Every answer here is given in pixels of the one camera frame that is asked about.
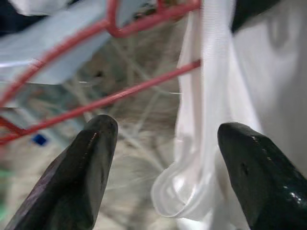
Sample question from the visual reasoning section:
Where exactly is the red clothes hanger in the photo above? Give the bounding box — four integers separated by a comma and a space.
0, 0, 202, 146

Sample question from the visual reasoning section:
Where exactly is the light blue plastic table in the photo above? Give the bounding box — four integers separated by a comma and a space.
0, 0, 149, 85

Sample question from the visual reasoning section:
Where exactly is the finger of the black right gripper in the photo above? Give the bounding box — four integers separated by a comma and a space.
230, 0, 283, 34

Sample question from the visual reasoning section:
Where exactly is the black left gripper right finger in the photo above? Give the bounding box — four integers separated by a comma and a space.
217, 122, 307, 230

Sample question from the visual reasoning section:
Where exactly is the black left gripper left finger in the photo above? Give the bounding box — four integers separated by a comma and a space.
3, 114, 119, 230

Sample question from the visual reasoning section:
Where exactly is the small blue toy block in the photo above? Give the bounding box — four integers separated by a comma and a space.
31, 134, 47, 146

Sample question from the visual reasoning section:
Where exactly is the white garment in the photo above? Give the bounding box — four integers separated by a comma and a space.
151, 0, 307, 230

